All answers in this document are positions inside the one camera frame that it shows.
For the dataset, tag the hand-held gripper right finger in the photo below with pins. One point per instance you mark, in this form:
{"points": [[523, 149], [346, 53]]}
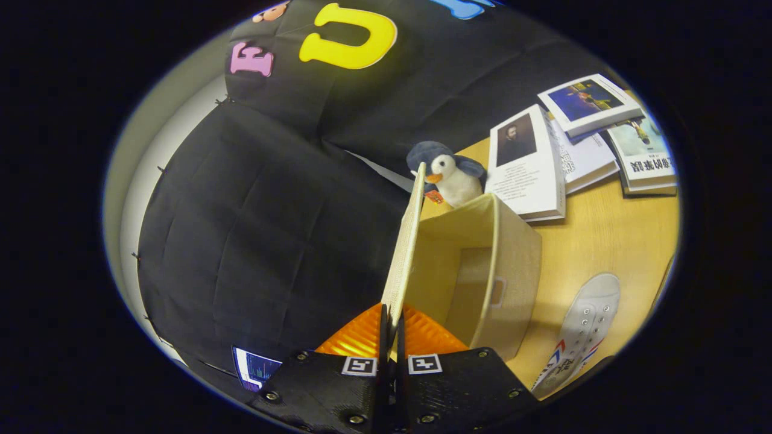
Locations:
{"points": [[400, 343]]}

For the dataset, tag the blue white penguin plush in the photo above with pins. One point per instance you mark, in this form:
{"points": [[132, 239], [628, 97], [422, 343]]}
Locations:
{"points": [[455, 181]]}

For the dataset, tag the book with blue photo cover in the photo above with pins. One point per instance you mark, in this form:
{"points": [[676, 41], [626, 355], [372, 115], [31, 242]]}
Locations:
{"points": [[588, 99]]}

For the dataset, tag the plain white book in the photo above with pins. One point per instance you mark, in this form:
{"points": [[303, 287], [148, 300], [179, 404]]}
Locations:
{"points": [[582, 160]]}

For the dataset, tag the beige fabric storage box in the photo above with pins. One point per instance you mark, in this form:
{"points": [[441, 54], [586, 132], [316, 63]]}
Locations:
{"points": [[512, 271]]}

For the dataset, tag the book with bird cover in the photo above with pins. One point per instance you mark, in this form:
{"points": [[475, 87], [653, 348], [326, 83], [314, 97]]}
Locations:
{"points": [[648, 163]]}

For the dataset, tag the computer monitor screen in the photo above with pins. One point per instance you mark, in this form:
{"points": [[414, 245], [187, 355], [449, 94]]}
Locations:
{"points": [[253, 367]]}

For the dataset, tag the book with portrait cover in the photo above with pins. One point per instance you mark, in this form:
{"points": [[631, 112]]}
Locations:
{"points": [[525, 181]]}

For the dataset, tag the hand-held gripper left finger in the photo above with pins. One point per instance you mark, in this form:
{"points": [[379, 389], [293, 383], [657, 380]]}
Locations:
{"points": [[384, 343]]}

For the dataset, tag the white striped shoe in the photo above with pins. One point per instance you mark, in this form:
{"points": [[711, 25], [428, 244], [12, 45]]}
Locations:
{"points": [[582, 325]]}

